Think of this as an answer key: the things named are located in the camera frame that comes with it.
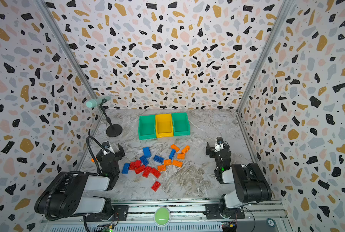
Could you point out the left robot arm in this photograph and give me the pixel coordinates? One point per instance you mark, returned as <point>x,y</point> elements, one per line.
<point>65,196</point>

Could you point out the orange lego brick top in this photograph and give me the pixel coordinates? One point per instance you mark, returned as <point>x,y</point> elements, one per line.
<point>175,148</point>

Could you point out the blue lego brick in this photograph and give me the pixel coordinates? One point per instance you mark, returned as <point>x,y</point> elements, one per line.
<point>158,159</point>
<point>147,152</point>
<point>125,168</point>

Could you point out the orange lego brick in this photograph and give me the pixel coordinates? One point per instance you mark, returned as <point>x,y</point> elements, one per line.
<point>186,149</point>
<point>175,148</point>

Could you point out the green push button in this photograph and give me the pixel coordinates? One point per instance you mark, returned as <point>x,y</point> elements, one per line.
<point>162,217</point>

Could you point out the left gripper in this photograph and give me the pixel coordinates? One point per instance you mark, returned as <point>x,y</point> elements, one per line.
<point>114,153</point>

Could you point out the orange lego brick low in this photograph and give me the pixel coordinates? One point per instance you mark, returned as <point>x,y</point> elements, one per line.
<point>162,168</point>
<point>177,163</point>

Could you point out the blue lego brick top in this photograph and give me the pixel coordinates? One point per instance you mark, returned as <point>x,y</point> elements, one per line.
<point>147,152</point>

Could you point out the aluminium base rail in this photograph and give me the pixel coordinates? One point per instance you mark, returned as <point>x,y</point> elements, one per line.
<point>190,215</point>

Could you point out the right green bin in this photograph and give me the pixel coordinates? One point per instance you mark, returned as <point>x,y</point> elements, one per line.
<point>181,126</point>

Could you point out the left green bin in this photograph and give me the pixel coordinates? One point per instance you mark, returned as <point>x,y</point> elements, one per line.
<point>147,127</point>

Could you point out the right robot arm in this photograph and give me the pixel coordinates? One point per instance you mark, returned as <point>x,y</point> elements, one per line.
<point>250,184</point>

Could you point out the yellow middle bin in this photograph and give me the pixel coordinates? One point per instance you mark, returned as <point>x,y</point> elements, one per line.
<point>164,125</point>

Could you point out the red lego brick right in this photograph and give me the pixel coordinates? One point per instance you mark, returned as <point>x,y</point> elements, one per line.
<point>155,172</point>

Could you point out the green microphone on stand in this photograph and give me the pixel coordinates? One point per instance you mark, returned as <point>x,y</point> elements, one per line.
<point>113,130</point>

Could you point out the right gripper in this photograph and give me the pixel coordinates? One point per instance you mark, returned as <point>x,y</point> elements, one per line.
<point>215,151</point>

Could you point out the red lego brick middle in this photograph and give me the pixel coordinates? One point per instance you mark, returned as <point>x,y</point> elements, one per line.
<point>140,169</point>

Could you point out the blue lego brick slim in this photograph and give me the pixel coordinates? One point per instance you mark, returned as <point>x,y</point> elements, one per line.
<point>172,154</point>

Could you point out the lone red lego brick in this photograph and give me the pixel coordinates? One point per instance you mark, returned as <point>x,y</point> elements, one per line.
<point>156,186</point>

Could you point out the green bin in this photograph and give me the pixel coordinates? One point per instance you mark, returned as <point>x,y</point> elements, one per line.
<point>147,127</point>
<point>181,126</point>

